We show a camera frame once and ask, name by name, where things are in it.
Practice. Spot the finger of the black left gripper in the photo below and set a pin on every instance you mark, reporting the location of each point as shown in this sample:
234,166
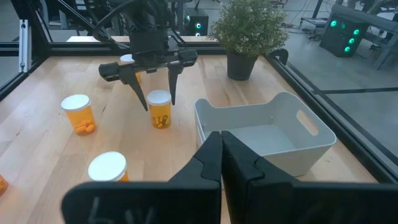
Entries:
174,77
130,76

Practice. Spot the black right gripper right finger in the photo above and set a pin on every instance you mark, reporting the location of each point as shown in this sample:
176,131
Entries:
280,202

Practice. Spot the black computer with cyan light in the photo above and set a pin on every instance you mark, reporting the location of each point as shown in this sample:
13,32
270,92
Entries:
197,21

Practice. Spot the orange pill bottle white cap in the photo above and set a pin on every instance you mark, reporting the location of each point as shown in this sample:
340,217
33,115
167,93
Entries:
159,109
126,58
79,113
108,166
2,186

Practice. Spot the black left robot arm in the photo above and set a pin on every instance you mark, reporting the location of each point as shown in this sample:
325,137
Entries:
146,15

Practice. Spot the silver aluminium bracket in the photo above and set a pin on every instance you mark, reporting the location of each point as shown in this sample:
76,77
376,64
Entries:
25,46

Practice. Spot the bushy potted plant dark pot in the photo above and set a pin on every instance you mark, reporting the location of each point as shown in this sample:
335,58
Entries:
248,28

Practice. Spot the black computer with green lights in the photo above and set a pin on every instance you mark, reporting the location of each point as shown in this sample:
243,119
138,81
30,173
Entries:
342,39

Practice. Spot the grey metal desk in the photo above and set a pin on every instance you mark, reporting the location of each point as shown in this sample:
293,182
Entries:
373,23

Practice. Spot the white plastic basket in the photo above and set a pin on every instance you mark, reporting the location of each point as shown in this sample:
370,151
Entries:
273,112

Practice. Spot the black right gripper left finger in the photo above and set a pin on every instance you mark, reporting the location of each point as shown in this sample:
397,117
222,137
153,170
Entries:
174,202

